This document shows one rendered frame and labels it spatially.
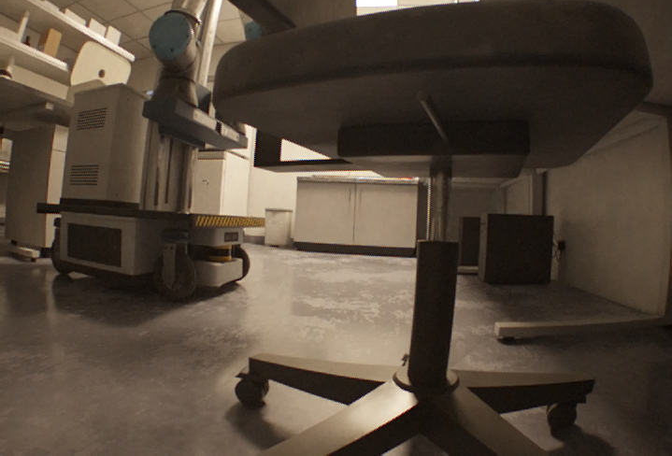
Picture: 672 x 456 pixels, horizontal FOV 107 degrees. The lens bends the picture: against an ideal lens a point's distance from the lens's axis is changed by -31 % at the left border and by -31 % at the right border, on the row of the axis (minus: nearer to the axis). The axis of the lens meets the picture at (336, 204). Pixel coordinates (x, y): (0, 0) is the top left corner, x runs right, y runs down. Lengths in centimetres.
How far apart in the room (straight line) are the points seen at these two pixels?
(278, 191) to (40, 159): 285
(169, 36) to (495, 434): 126
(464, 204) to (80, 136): 363
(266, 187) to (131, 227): 318
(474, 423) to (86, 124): 167
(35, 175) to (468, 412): 235
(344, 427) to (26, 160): 239
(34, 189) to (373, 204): 283
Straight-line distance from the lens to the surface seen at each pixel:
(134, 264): 133
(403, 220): 344
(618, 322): 122
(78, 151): 171
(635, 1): 78
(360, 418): 40
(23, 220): 250
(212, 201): 387
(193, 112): 140
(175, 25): 127
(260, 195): 439
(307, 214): 356
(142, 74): 601
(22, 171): 256
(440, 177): 42
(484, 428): 40
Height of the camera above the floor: 32
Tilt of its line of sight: 3 degrees up
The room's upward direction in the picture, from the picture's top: 3 degrees clockwise
